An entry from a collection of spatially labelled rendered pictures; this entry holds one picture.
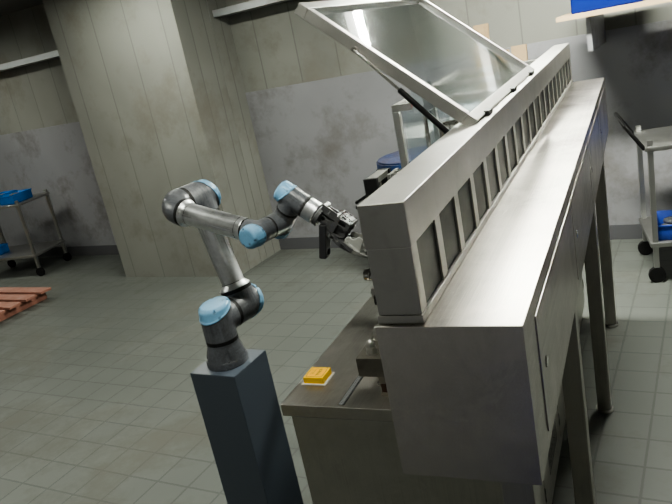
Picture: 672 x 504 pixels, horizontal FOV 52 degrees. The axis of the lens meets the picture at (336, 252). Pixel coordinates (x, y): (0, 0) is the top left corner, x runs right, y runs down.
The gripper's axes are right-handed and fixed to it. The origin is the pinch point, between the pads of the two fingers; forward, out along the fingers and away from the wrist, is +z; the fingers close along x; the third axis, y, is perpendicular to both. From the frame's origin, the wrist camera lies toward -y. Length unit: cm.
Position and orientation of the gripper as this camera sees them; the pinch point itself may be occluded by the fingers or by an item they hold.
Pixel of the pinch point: (366, 254)
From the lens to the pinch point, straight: 216.9
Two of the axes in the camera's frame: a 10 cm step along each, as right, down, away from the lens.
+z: 8.2, 5.6, -1.3
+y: 4.4, -7.5, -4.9
